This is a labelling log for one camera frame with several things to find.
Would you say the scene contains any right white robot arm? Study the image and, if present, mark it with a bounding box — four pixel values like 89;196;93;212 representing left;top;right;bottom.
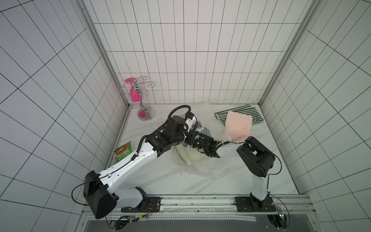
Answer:
193;134;276;203

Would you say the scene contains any chrome cup holder stand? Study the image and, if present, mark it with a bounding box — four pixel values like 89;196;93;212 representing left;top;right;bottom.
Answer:
118;76;155;121

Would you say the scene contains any green striped Doraemon towel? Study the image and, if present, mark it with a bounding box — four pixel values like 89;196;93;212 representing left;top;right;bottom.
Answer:
214;104;264;125

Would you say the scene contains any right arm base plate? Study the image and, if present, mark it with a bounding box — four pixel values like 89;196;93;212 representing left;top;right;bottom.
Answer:
233;196;276;213

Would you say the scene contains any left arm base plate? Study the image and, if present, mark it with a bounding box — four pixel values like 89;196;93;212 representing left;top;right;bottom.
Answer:
121;197;161;213

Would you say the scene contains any colourful snack packet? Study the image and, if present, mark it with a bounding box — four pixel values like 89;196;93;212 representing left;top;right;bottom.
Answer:
113;142;132;164

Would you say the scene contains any pink plastic cup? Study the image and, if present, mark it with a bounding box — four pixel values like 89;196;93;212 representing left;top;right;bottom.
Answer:
125;78;141;103

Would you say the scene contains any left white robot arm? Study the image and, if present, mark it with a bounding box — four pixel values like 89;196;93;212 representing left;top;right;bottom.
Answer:
83;113;198;219

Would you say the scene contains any aluminium mounting rail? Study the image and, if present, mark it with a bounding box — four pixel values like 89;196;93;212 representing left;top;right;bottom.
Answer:
82;193;317;215

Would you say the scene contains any light green towel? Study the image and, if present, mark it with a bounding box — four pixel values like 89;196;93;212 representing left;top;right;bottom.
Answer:
175;144;204;165

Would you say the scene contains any pink towel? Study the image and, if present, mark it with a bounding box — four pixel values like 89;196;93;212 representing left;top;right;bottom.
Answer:
225;111;253;142

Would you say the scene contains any clear plastic vacuum bag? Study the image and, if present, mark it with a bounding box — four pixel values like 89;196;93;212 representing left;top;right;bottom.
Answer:
130;101;241;189

